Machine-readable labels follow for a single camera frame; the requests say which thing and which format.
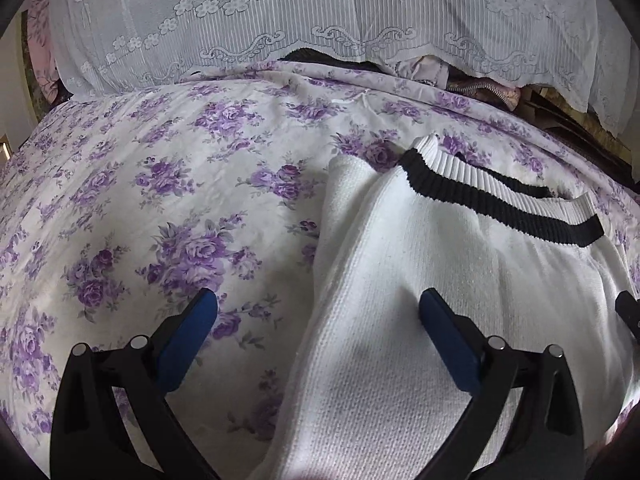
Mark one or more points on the white knit v-neck sweater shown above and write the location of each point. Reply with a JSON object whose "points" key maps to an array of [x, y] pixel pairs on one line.
{"points": [[369, 396]]}

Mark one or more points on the white lace cover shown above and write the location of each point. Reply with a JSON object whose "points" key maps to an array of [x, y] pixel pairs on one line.
{"points": [[579, 47]]}

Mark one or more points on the purple floral bed sheet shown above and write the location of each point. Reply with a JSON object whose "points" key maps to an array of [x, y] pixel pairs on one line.
{"points": [[117, 210]]}

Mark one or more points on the folded blankets under lace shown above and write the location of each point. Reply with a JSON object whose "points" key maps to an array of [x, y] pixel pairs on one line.
{"points": [[541, 107]]}

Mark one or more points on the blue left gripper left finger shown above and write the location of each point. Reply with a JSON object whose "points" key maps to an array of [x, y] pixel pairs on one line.
{"points": [[180, 337]]}

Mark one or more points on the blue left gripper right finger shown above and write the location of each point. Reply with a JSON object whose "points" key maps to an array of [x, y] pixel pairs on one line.
{"points": [[456, 338]]}

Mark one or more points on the pink floral fabric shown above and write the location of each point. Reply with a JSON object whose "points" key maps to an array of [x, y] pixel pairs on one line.
{"points": [[40, 48]]}

